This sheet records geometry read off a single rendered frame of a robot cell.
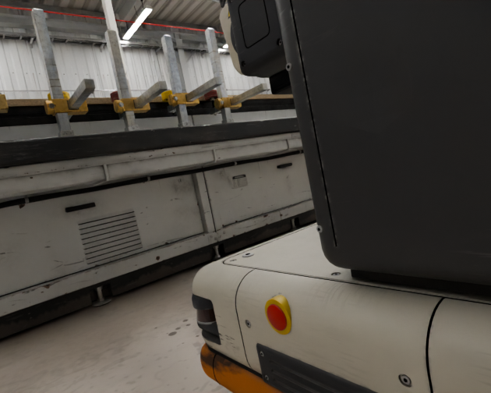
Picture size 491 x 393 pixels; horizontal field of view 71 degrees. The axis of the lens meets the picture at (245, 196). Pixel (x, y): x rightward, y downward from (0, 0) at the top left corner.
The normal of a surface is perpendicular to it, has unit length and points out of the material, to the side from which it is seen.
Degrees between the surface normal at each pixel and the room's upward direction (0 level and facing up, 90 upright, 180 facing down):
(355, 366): 90
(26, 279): 90
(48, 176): 90
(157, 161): 90
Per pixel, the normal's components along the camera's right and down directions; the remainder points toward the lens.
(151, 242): 0.61, -0.07
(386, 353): -0.78, 0.10
